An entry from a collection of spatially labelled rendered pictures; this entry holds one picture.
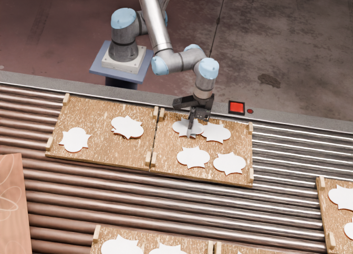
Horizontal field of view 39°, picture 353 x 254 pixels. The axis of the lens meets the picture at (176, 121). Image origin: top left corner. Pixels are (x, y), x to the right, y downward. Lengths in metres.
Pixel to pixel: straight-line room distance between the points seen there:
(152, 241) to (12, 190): 0.50
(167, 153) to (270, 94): 2.03
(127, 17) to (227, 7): 2.57
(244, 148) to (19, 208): 0.94
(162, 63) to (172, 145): 0.36
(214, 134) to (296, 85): 2.07
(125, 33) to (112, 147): 0.63
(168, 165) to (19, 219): 0.62
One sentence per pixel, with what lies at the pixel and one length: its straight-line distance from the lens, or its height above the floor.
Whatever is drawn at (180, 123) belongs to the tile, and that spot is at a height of 0.95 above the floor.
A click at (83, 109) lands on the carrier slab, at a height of 0.94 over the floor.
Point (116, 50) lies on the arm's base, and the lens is 2.48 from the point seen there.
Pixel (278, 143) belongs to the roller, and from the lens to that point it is 2.22.
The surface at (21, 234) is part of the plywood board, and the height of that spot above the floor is 1.04.
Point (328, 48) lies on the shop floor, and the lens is 4.69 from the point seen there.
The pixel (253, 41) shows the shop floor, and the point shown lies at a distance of 4.48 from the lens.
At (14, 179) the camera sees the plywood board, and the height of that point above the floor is 1.04.
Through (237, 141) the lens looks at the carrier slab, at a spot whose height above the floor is 0.94.
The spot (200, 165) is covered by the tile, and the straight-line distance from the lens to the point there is 2.00.
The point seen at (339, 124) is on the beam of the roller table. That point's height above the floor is 0.91.
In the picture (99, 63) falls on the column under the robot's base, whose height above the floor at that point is 0.87.
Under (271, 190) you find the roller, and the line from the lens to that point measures 2.05.
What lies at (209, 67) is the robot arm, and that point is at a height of 1.30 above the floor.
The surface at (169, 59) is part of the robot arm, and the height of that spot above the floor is 1.28.
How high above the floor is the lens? 2.43
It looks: 43 degrees down
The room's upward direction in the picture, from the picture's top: 10 degrees clockwise
